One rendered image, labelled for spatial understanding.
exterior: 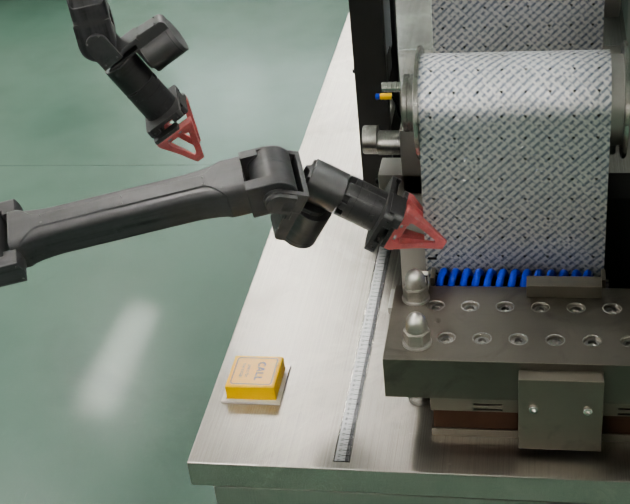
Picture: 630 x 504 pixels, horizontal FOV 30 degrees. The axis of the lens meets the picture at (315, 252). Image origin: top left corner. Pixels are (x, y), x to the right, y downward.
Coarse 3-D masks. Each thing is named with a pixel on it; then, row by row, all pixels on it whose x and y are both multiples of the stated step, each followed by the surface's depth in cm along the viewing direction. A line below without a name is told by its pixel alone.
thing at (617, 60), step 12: (612, 60) 145; (612, 72) 144; (624, 72) 144; (612, 84) 143; (624, 84) 143; (612, 96) 143; (624, 96) 143; (612, 108) 143; (624, 108) 143; (612, 120) 144; (612, 132) 145; (612, 144) 148
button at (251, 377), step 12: (240, 360) 164; (252, 360) 164; (264, 360) 164; (276, 360) 163; (240, 372) 162; (252, 372) 162; (264, 372) 161; (276, 372) 161; (228, 384) 160; (240, 384) 160; (252, 384) 159; (264, 384) 159; (276, 384) 160; (228, 396) 161; (240, 396) 160; (252, 396) 160; (264, 396) 160; (276, 396) 160
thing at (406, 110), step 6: (402, 78) 151; (408, 78) 151; (402, 84) 150; (408, 84) 150; (402, 90) 150; (408, 90) 150; (402, 96) 150; (408, 96) 150; (402, 102) 150; (408, 102) 150; (402, 108) 150; (408, 108) 150; (402, 114) 150; (408, 114) 150; (402, 120) 151; (408, 120) 151; (402, 126) 152; (408, 126) 152
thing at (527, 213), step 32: (448, 160) 150; (480, 160) 149; (512, 160) 149; (544, 160) 148; (576, 160) 147; (608, 160) 146; (448, 192) 153; (480, 192) 152; (512, 192) 151; (544, 192) 150; (576, 192) 150; (448, 224) 155; (480, 224) 155; (512, 224) 154; (544, 224) 153; (576, 224) 152; (448, 256) 158; (480, 256) 157; (512, 256) 156; (544, 256) 156; (576, 256) 155
